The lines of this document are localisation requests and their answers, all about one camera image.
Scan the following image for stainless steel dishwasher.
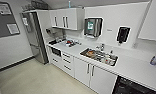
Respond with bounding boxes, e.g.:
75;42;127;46
111;75;156;94

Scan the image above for brown bowl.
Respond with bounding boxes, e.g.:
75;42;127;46
86;49;96;57

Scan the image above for chrome sink faucet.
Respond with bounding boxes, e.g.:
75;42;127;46
95;42;106;52

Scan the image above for black built-in microwave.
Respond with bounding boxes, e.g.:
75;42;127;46
50;46;63;57

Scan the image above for steel paper towel dispenser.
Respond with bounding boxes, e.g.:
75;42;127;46
83;17;104;39

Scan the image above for black coffee machine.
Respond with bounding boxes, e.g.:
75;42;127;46
45;27;59;43

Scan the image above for steel kitchen sink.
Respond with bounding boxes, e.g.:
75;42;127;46
79;46;120;67

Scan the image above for white cup on plate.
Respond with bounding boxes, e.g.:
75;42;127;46
103;57;114;66

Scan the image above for white base cabinet row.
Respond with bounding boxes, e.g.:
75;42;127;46
46;41;156;94

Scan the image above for stainless steel refrigerator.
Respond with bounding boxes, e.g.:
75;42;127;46
20;11;50;65

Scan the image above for slim bottle on cabinet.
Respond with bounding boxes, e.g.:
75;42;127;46
67;0;73;9

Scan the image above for black soap dispenser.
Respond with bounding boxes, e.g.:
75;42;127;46
115;26;132;45

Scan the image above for white paper on refrigerator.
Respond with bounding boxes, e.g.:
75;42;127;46
22;17;30;27

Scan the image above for grey notice board with papers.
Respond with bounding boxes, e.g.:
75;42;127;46
0;1;21;40

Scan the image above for white wall outlet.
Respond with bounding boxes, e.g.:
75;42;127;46
131;41;139;50

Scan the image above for white wall cabinet three doors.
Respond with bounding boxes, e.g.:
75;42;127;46
137;0;156;43

